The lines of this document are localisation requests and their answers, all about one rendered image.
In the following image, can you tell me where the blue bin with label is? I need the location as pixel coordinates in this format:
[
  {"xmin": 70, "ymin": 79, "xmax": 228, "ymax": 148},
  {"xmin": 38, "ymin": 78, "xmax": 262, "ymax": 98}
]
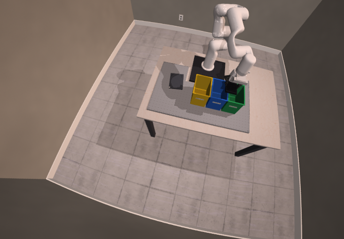
[{"xmin": 206, "ymin": 78, "xmax": 228, "ymax": 111}]

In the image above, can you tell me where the yellow open bin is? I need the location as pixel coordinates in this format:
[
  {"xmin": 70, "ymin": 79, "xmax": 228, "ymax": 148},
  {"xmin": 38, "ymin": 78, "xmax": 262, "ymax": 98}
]
[{"xmin": 190, "ymin": 74, "xmax": 213, "ymax": 107}]

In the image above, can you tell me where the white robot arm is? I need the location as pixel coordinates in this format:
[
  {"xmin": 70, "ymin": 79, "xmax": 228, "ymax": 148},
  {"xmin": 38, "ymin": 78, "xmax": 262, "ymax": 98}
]
[{"xmin": 201, "ymin": 4, "xmax": 256, "ymax": 85}]

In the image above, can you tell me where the green open bin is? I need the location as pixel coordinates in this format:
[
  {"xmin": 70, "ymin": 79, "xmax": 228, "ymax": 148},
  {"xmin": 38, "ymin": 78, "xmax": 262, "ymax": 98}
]
[{"xmin": 221, "ymin": 85, "xmax": 245, "ymax": 114}]

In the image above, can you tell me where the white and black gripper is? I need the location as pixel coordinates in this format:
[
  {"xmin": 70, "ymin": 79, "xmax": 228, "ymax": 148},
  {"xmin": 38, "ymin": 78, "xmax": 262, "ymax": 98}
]
[{"xmin": 224, "ymin": 68, "xmax": 242, "ymax": 89}]

